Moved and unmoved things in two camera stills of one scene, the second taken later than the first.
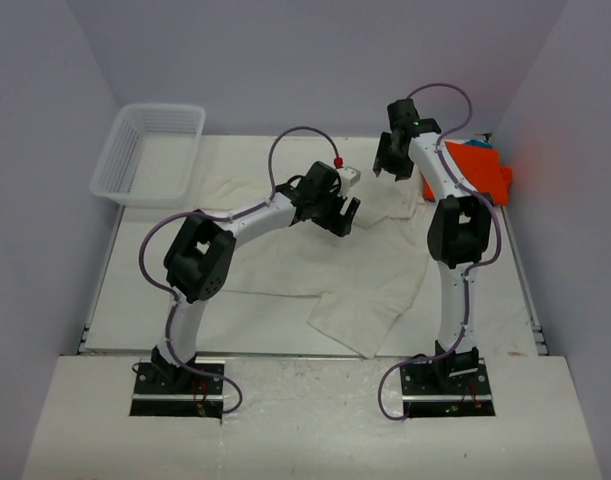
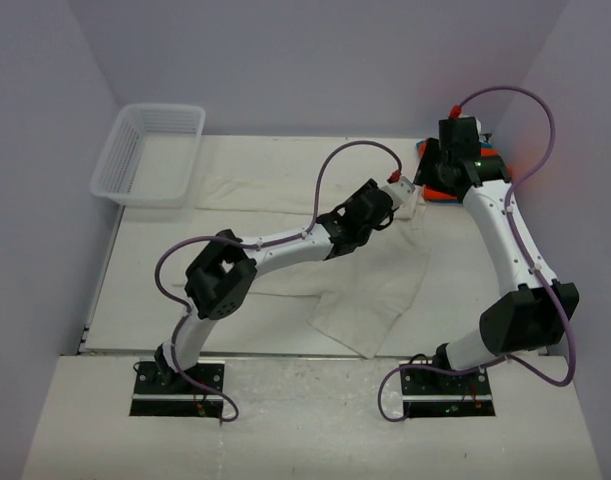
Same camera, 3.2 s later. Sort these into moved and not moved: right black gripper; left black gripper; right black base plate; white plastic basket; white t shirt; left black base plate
Moved: left black gripper; right black gripper
Not moved: left black base plate; white t shirt; white plastic basket; right black base plate
